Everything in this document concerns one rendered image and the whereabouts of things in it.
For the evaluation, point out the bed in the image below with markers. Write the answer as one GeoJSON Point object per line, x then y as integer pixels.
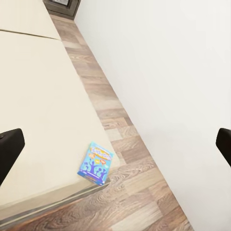
{"type": "Point", "coordinates": [41, 93]}

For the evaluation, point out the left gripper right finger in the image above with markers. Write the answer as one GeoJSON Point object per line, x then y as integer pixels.
{"type": "Point", "coordinates": [223, 143]}

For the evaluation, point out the board game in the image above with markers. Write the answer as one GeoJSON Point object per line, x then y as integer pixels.
{"type": "Point", "coordinates": [96, 164]}

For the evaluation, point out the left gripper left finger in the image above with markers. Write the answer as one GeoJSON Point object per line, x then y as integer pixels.
{"type": "Point", "coordinates": [12, 143]}

